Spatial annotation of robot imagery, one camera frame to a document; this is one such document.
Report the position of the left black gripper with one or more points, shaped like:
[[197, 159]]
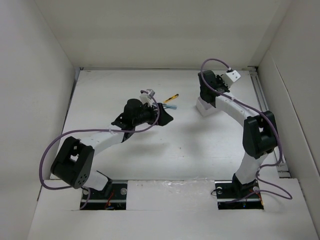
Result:
[[164, 118]]

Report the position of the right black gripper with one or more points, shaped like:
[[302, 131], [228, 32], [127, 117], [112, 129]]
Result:
[[218, 79]]

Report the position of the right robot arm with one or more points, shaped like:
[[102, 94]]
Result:
[[260, 135]]

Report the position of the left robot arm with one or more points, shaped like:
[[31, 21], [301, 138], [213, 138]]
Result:
[[73, 162]]

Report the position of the yellow utility knife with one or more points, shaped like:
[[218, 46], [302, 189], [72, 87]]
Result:
[[171, 98]]

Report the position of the white three-compartment container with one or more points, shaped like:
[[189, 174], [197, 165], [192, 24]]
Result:
[[204, 108]]

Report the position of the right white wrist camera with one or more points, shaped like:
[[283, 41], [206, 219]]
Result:
[[230, 77]]

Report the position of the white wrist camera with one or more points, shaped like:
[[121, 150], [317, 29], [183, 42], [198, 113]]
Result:
[[230, 77], [146, 96]]

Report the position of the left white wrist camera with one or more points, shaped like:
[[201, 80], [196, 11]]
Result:
[[146, 96]]

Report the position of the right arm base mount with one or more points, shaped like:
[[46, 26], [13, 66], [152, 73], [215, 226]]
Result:
[[233, 196]]

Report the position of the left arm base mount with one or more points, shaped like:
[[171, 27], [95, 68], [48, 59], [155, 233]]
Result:
[[112, 198]]

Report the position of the aluminium side rail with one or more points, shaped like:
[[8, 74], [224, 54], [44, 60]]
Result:
[[279, 159]]

